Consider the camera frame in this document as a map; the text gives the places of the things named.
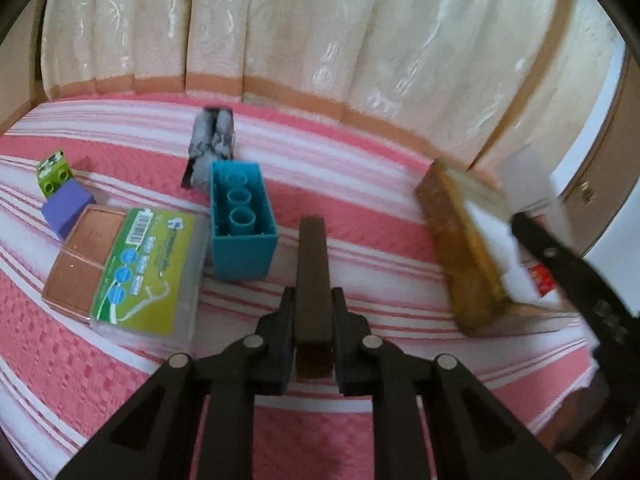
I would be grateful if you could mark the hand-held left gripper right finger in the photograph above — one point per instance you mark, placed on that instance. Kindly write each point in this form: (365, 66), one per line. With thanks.
(350, 355)

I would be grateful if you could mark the copper compact case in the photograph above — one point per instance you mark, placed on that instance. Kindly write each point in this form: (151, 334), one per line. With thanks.
(82, 260)

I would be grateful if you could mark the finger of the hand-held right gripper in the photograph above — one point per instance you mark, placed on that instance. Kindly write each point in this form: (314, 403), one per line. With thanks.
(575, 270)

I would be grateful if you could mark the purple block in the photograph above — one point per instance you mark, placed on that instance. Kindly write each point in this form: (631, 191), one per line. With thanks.
(67, 207)

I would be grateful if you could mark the teal building block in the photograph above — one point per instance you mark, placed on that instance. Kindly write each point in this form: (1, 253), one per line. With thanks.
(241, 240)

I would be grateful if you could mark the clear box with green label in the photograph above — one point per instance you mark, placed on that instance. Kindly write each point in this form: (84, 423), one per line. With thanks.
(150, 280)

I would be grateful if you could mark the brown wooden door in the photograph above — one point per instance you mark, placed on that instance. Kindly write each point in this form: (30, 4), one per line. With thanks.
(607, 160)

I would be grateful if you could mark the green building block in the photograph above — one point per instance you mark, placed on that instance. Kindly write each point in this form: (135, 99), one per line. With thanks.
(54, 175)

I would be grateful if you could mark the gold metal tin box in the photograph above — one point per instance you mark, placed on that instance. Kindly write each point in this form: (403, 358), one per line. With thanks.
(465, 260)

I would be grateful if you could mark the cream patterned curtain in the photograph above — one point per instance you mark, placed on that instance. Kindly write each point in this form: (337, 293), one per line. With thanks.
(300, 25)

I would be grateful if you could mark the grey black hair claw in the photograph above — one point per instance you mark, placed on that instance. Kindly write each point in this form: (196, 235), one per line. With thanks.
(212, 145)

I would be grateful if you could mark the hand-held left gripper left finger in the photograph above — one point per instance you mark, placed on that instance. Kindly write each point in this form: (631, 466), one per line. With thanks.
(279, 350)

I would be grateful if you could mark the white plastic container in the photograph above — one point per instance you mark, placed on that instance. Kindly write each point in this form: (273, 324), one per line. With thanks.
(532, 190)

